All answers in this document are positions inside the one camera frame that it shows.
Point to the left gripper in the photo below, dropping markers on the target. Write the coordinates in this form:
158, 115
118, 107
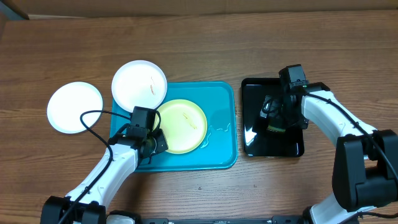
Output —
163, 144

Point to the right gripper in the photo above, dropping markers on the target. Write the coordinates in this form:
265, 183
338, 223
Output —
276, 114

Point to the green and yellow sponge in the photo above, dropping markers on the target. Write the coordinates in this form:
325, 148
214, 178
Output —
276, 127

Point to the yellow-green plate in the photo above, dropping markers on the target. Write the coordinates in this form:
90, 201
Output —
184, 125

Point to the white plate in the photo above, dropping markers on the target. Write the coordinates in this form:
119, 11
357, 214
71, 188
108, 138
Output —
139, 83
69, 102

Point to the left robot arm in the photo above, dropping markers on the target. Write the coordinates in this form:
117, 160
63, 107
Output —
88, 202

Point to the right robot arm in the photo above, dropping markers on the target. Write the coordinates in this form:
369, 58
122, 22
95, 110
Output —
365, 166

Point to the black rectangular water tray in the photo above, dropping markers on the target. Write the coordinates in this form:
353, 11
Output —
257, 139

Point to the teal plastic serving tray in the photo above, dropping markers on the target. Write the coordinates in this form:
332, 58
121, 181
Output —
219, 149

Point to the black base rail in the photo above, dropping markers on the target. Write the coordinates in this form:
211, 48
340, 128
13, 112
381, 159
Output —
120, 219

